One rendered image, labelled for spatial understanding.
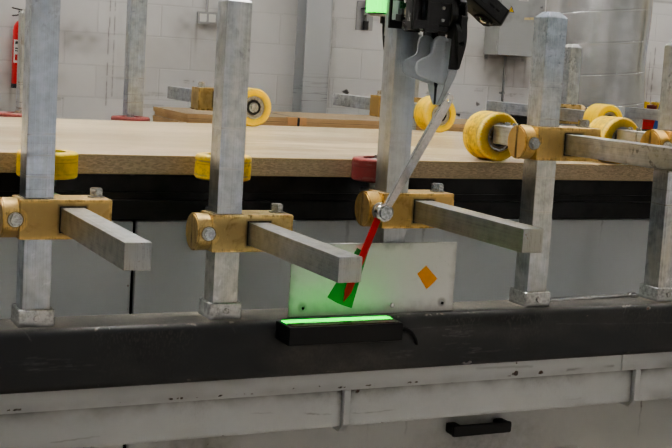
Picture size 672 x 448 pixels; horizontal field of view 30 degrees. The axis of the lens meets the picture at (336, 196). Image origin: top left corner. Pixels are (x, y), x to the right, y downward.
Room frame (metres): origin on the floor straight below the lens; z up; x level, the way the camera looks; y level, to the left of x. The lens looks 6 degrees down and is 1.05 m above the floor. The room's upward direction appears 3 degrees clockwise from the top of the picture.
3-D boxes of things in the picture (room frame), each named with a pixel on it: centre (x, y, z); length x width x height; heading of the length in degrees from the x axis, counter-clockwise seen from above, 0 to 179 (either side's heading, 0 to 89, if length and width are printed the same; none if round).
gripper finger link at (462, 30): (1.68, -0.14, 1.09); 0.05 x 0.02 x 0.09; 26
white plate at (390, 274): (1.73, -0.06, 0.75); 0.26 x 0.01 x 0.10; 116
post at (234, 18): (1.65, 0.15, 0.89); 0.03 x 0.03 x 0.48; 26
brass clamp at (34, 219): (1.55, 0.35, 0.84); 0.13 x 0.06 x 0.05; 116
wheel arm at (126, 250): (1.49, 0.30, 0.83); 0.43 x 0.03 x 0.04; 26
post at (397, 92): (1.76, -0.08, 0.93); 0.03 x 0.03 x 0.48; 26
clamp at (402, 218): (1.78, -0.10, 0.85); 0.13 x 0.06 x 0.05; 116
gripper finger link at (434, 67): (1.68, -0.12, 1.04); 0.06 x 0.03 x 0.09; 116
